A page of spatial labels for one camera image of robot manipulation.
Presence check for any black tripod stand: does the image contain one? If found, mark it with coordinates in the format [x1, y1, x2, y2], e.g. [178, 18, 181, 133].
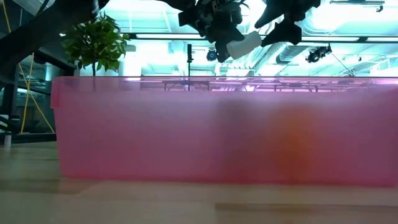
[185, 43, 194, 77]

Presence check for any green leafy plant black pot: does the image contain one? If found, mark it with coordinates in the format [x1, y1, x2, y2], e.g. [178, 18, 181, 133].
[60, 14, 131, 77]

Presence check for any silver ventilation duct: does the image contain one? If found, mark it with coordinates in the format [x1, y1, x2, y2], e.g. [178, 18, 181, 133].
[231, 27, 312, 75]

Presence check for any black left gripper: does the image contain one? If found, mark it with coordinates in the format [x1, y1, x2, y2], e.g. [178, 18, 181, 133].
[178, 0, 249, 63]

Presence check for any yellow extension cable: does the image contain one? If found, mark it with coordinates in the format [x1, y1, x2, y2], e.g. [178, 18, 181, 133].
[1, 0, 56, 134]

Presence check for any white capped pill bottle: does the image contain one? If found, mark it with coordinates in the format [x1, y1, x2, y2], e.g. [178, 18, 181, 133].
[226, 30, 262, 60]
[273, 105, 318, 185]

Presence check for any black clustered hanging fixture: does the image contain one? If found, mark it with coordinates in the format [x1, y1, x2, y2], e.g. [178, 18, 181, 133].
[305, 44, 333, 64]

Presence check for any pink translucent plastic basket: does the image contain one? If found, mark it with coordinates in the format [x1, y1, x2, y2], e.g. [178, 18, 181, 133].
[50, 75, 398, 189]

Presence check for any black aluminium table frame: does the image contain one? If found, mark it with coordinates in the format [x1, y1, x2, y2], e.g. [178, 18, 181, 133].
[0, 132, 57, 144]

